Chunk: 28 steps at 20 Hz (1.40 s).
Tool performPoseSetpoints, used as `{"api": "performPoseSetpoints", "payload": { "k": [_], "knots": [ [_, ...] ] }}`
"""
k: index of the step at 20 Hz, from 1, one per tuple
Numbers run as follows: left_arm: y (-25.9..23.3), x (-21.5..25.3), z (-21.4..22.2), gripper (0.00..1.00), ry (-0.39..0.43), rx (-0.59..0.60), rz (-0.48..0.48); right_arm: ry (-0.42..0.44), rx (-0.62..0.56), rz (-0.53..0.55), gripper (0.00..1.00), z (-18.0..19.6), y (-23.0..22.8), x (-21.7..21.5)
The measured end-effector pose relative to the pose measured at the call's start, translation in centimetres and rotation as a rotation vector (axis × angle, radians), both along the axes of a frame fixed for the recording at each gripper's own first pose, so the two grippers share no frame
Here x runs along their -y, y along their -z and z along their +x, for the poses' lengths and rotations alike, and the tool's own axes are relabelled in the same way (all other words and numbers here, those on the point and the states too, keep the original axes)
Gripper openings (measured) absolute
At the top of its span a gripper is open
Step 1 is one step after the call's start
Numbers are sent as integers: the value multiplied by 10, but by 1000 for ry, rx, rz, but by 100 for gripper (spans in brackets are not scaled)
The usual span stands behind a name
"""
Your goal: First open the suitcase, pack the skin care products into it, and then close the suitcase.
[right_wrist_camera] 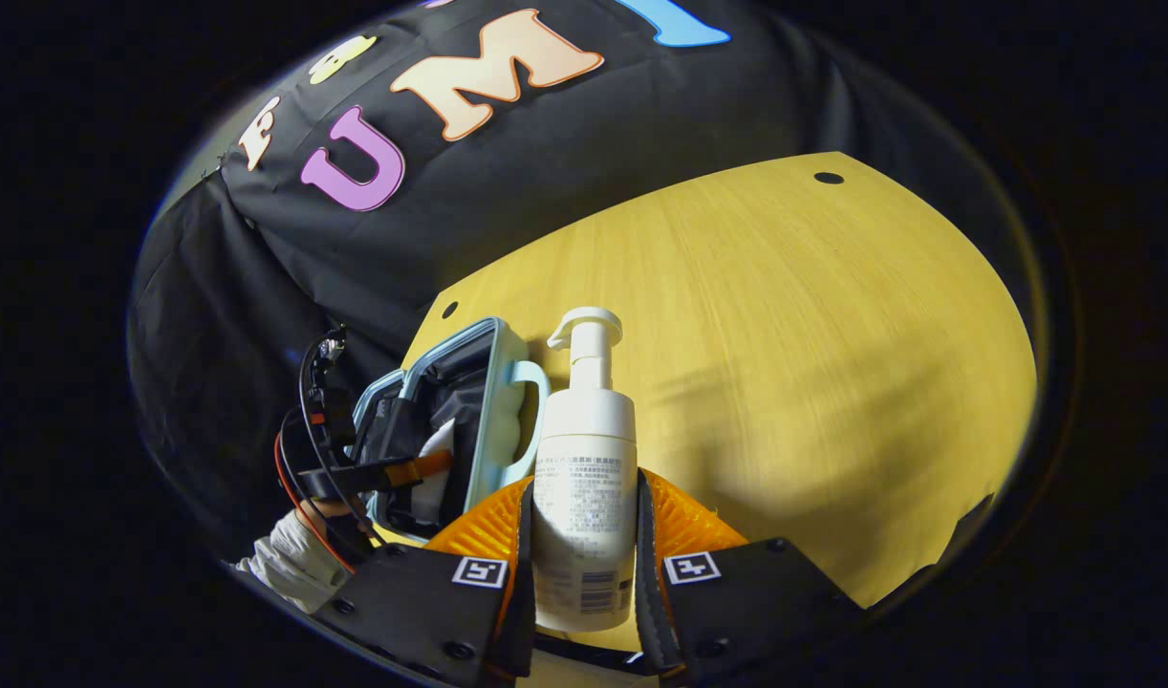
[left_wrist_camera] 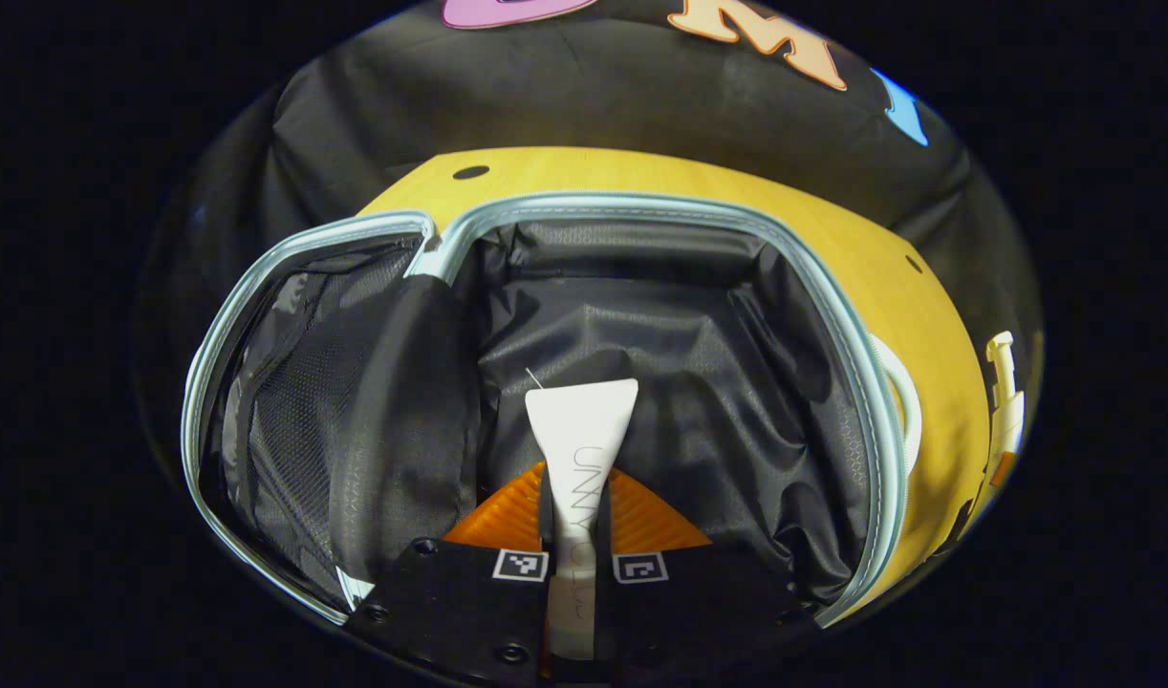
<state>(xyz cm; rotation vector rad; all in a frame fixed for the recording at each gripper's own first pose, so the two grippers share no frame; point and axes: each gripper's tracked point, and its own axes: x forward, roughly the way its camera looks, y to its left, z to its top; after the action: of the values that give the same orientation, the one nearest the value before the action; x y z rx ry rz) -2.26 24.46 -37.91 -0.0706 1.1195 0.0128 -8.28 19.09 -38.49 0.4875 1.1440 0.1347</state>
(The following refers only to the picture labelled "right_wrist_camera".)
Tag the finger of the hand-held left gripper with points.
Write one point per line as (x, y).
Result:
(421, 466)

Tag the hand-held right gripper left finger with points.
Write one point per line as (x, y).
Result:
(519, 631)

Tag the white pump bottle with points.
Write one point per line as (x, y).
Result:
(584, 459)

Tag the black backdrop cloth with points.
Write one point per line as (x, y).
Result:
(546, 162)

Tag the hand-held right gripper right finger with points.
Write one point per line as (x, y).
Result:
(649, 612)

